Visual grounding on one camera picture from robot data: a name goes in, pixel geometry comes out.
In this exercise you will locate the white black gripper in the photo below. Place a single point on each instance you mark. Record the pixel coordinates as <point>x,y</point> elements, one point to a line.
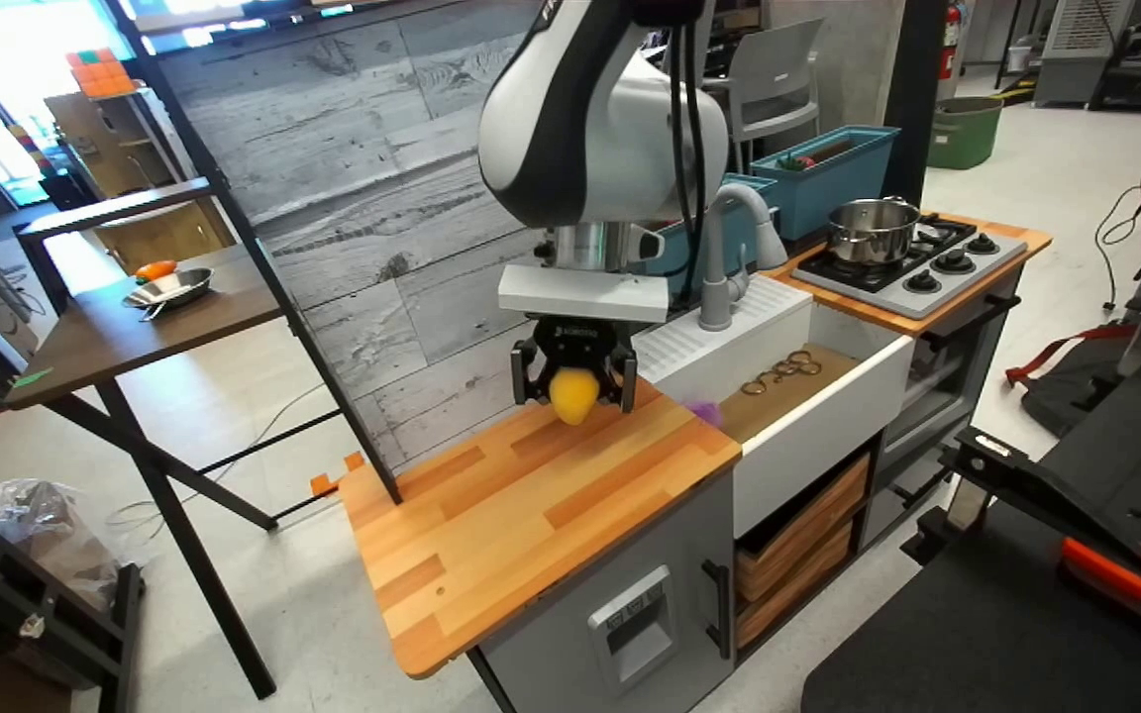
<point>585,296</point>

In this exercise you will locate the grey office chair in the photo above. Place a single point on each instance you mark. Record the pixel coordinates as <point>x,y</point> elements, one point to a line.
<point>775,83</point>

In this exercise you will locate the wooden crate drawers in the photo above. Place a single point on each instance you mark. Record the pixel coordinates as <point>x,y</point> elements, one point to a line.
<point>802,549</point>

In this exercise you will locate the small purple object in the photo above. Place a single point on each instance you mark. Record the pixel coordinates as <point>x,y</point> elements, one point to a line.
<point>711,412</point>

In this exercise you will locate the grey wood-print backdrop panel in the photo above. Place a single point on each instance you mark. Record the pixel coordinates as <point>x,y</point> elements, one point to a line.
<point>359,224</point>

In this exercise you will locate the grey toy kitchen cabinet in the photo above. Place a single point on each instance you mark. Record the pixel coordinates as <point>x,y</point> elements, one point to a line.
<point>622,615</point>

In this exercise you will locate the clear plastic bag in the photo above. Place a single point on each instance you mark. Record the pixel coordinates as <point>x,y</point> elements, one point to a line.
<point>50,535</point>

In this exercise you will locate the dark brown side table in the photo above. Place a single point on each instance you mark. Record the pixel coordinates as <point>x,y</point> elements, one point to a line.
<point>136,331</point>

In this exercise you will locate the teal planter box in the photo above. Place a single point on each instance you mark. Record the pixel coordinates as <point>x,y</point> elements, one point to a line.
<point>683,251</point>
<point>828,173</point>

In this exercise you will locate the grey toy stove top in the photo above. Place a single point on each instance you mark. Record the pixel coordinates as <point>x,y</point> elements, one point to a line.
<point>922,269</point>

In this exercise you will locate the green bin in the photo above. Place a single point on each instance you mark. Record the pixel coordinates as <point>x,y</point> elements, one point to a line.
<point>964,129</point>

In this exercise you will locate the yellow ball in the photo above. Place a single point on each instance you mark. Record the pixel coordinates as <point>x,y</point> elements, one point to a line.
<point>575,395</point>

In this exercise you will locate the orange object on table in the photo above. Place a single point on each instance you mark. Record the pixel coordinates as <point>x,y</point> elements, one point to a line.
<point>156,269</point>

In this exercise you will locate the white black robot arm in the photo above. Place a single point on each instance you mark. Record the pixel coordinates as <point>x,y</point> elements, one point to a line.
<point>596,120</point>

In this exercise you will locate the grey toy faucet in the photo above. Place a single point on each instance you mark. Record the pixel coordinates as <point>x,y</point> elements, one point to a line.
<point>733,263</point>

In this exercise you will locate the wooden butcher block countertop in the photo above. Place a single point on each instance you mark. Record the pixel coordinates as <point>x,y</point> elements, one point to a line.
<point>534,518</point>

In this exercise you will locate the orange and black clamp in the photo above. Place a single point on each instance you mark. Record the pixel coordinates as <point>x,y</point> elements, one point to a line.
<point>1097,549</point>

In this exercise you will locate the white toy sink basin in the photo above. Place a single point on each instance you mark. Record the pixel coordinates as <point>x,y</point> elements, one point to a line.
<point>792,382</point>

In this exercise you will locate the silver metal pot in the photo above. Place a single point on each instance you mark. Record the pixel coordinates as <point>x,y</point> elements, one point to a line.
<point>869,232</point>

